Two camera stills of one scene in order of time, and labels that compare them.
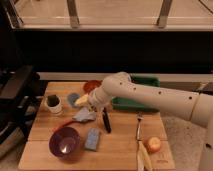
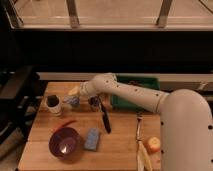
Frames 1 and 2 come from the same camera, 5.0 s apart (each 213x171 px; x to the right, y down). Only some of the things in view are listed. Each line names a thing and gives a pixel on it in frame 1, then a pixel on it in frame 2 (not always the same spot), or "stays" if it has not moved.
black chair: [21, 90] stays
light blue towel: [84, 115] -> [71, 99]
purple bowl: [65, 142] stays
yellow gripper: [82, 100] -> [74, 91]
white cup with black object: [54, 103] stays
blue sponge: [92, 138] stays
